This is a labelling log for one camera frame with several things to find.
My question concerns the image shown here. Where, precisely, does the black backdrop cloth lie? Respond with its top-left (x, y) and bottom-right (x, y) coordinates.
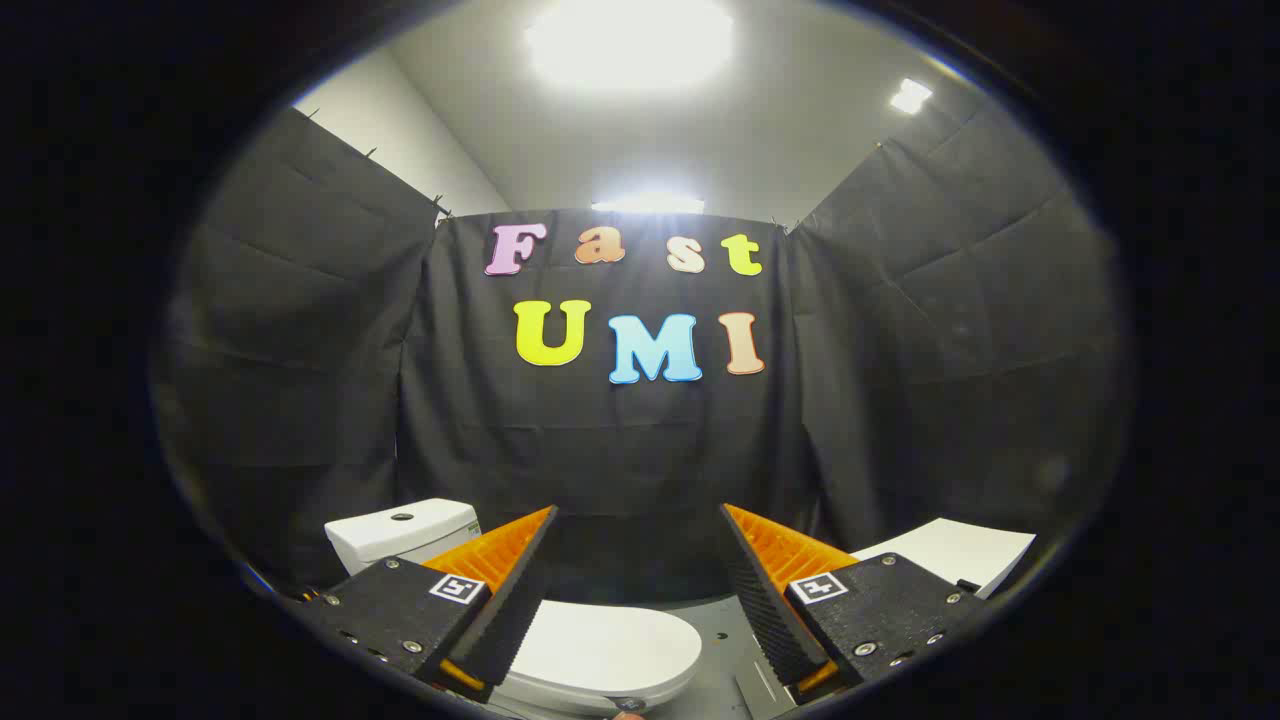
top-left (150, 95), bottom-right (1133, 606)

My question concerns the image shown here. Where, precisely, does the white ceramic toilet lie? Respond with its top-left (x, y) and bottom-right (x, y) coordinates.
top-left (324, 498), bottom-right (704, 717)

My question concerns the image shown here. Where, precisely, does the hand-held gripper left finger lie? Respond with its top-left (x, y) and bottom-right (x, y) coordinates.
top-left (298, 505), bottom-right (559, 703)

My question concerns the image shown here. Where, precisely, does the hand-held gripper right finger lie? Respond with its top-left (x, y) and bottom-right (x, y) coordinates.
top-left (718, 503), bottom-right (988, 703)

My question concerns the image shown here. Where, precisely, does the large round ceiling light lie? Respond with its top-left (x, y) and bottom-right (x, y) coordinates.
top-left (523, 0), bottom-right (737, 93)

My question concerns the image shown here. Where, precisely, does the white toilet lid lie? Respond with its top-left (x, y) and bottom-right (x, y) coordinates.
top-left (498, 599), bottom-right (704, 707)

